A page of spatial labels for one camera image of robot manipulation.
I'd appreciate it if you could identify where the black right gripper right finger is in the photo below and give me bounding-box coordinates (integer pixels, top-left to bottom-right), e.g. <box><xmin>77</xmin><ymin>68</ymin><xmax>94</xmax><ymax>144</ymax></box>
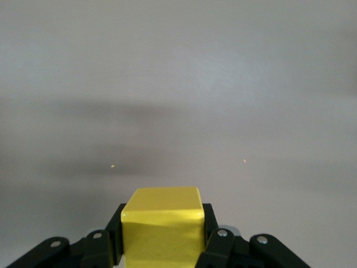
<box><xmin>195</xmin><ymin>203</ymin><xmax>310</xmax><ymax>268</ymax></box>

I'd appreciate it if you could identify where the large table cover sheet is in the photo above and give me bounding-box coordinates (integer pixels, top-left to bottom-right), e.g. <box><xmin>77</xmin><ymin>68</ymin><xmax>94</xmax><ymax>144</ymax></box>
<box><xmin>0</xmin><ymin>0</ymin><xmax>357</xmax><ymax>268</ymax></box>

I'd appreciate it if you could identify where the yellow cube block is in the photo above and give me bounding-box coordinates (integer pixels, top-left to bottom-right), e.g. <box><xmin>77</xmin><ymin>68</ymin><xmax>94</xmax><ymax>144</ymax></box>
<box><xmin>120</xmin><ymin>186</ymin><xmax>204</xmax><ymax>268</ymax></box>

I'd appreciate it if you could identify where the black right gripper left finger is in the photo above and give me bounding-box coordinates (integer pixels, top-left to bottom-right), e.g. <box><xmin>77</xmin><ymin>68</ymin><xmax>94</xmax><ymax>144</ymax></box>
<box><xmin>0</xmin><ymin>203</ymin><xmax>125</xmax><ymax>268</ymax></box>

